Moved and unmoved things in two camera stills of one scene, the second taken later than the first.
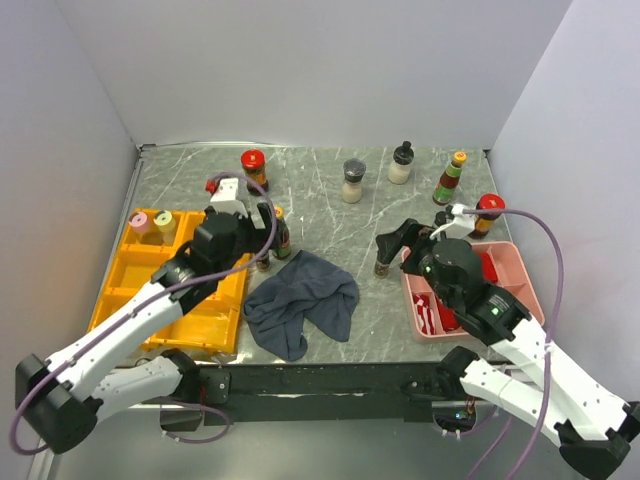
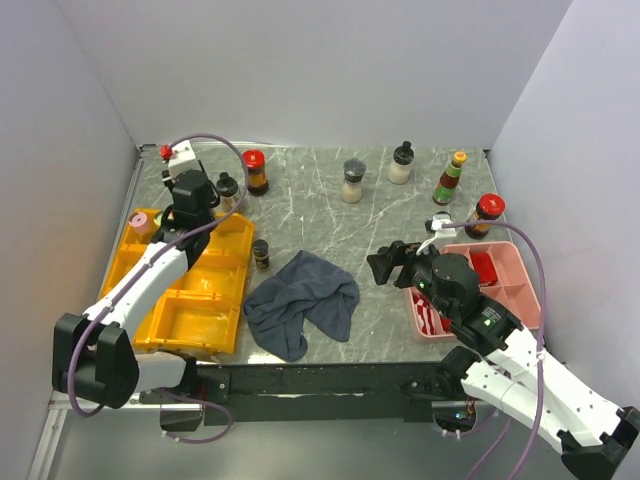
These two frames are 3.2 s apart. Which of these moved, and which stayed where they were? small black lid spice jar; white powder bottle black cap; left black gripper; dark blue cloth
Moved: left black gripper
Stayed: small black lid spice jar; dark blue cloth; white powder bottle black cap
